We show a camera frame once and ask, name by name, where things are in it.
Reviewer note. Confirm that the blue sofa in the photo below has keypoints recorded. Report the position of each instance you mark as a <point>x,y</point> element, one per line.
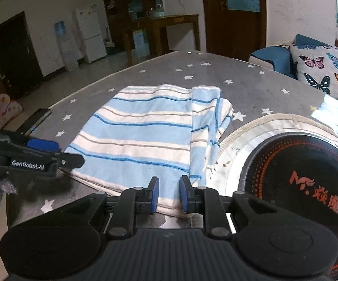
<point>271,55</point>

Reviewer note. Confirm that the floral cloth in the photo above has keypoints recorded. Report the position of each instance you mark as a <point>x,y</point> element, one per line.
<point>2,108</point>

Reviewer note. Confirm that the brown wooden door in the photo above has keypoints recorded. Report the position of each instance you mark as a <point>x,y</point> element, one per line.
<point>233,35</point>

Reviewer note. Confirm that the round black induction cooktop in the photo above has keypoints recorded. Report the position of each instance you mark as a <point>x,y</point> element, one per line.
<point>274,164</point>

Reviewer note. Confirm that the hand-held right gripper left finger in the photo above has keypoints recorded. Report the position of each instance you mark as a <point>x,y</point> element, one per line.
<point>154,194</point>

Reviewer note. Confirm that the grey star print tablecloth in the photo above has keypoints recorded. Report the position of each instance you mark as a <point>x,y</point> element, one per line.
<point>163,70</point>

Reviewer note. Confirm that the black phone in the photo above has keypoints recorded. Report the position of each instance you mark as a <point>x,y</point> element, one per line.
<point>35,118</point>

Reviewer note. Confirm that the dark entrance door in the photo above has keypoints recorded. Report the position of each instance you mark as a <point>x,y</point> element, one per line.
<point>14,58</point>

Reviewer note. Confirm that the blue white striped shirt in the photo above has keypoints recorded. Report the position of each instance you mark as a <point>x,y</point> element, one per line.
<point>142,140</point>

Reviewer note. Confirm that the white refrigerator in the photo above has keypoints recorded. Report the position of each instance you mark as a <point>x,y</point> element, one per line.
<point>91,35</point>

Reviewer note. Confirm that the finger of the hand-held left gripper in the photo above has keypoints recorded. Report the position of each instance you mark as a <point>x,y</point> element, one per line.
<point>41,145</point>
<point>69,161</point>

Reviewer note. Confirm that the dark wooden cabinet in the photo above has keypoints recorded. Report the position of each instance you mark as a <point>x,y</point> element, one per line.
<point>113,20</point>

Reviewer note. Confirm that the brown wooden side table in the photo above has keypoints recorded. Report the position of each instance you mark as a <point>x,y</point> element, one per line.
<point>171,20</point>

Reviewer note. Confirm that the white water dispenser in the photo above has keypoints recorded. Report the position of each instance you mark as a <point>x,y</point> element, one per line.
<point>66,52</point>

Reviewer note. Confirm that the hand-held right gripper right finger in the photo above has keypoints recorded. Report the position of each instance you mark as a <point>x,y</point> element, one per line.
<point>185,196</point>

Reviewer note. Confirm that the butterfly print pillow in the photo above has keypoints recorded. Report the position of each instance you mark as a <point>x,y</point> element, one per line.
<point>321,64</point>

